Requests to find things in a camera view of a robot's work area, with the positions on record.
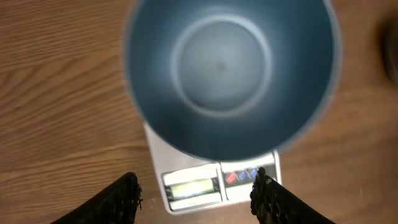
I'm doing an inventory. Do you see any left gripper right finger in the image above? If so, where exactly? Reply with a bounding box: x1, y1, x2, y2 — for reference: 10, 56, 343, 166
250, 167, 334, 224

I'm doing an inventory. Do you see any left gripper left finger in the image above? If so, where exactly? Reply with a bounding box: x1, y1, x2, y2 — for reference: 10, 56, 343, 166
52, 172, 142, 224

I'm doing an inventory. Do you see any white digital kitchen scale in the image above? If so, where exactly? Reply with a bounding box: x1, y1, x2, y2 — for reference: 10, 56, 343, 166
144, 124, 282, 215

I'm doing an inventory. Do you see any blue bowl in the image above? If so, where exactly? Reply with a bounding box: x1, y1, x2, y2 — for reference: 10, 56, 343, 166
121, 0, 342, 161

